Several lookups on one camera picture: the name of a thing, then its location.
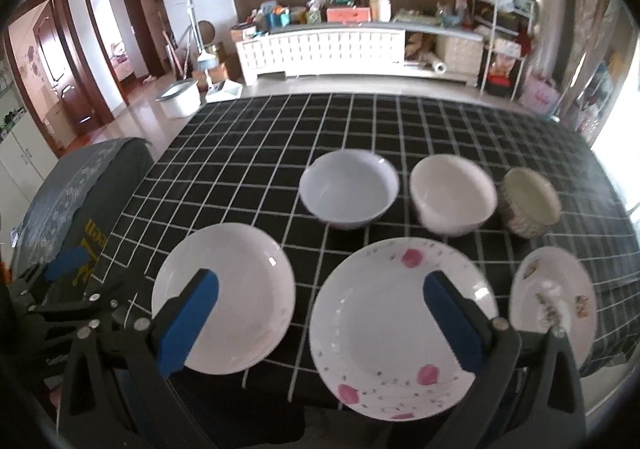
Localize plain white plate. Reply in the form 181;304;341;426
152;222;295;375

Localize white metal shelf rack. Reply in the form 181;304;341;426
472;0;537;101

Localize wide white bowl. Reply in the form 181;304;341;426
298;149;400;229

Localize pink bag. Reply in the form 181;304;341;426
518;75;560;117

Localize white deep bowl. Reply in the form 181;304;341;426
409;154;498;237

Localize small white patterned plate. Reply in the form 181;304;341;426
509;247;598;367

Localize red box on cabinet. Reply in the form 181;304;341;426
326;7;371;24

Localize white plastic bin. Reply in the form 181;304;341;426
155;78;201;118

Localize black white grid tablecloth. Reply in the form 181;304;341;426
88;94;639;409

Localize patterned cream bowl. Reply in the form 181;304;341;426
498;167;562;240

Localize white floor fan stand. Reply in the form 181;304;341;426
186;0;219;86

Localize white low cabinet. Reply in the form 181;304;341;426
236;23;483;86

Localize grey patterned chair cover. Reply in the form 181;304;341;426
11;137;154;276

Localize white plate pink flowers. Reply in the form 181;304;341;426
309;238;498;422

